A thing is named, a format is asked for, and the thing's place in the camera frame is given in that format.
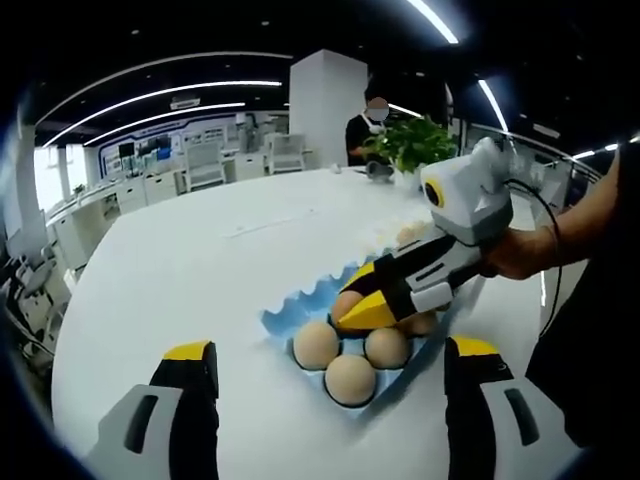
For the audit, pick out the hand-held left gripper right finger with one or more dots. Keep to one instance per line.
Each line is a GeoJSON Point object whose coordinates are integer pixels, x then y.
{"type": "Point", "coordinates": [470, 400]}

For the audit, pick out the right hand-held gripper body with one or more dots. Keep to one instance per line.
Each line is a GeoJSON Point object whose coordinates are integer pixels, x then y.
{"type": "Point", "coordinates": [465, 200]}

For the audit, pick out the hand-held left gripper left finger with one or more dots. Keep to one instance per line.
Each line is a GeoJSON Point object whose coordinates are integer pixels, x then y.
{"type": "Point", "coordinates": [185, 400]}

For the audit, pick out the group of brown eggs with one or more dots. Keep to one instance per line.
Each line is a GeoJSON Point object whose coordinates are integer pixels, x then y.
{"type": "Point", "coordinates": [406, 234]}

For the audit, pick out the brown egg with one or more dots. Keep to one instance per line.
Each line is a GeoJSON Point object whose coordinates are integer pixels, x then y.
{"type": "Point", "coordinates": [346, 305]}
{"type": "Point", "coordinates": [385, 347]}
{"type": "Point", "coordinates": [316, 345]}
{"type": "Point", "coordinates": [422, 325]}
{"type": "Point", "coordinates": [350, 379]}

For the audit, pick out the blue egg tray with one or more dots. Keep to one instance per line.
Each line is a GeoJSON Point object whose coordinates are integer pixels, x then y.
{"type": "Point", "coordinates": [290, 320]}

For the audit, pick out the white egg tray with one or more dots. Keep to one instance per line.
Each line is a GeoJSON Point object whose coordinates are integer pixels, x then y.
{"type": "Point", "coordinates": [370, 245]}

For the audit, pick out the person's right hand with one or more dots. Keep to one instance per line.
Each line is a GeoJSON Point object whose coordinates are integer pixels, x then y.
{"type": "Point", "coordinates": [525, 252]}

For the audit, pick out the green potted plant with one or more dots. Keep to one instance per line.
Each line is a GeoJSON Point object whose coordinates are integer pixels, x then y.
{"type": "Point", "coordinates": [420, 142]}

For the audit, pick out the grey device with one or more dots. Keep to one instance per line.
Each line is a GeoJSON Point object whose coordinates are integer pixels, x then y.
{"type": "Point", "coordinates": [380, 172]}

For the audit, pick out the white ceiling light strip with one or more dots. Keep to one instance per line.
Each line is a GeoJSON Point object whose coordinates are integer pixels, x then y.
{"type": "Point", "coordinates": [250, 84]}
{"type": "Point", "coordinates": [225, 106]}
{"type": "Point", "coordinates": [492, 105]}
{"type": "Point", "coordinates": [435, 22]}

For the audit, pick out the small white object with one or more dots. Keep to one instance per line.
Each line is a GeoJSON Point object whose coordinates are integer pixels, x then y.
{"type": "Point", "coordinates": [336, 169]}

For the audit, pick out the white table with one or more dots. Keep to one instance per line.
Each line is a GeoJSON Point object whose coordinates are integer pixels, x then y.
{"type": "Point", "coordinates": [200, 280]}

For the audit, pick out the person's black shirt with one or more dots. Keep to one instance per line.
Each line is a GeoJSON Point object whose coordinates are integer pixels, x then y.
{"type": "Point", "coordinates": [590, 350]}

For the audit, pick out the white office chair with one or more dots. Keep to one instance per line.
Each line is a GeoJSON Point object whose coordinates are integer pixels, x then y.
{"type": "Point", "coordinates": [202, 167]}
{"type": "Point", "coordinates": [287, 152]}

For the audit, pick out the white square pillar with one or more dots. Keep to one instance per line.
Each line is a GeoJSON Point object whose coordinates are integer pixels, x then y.
{"type": "Point", "coordinates": [325, 100]}

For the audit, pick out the grey office chair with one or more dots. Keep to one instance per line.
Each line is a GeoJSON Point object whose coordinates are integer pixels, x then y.
{"type": "Point", "coordinates": [35, 285]}

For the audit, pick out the white office desk row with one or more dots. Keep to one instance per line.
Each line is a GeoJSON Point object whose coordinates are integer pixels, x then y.
{"type": "Point", "coordinates": [125, 200]}

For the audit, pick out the black monitor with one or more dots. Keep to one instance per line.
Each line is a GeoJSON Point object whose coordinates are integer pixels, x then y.
{"type": "Point", "coordinates": [126, 149]}

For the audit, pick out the ceiling air conditioner vent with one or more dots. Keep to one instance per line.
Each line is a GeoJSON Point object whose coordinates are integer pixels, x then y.
{"type": "Point", "coordinates": [185, 104]}

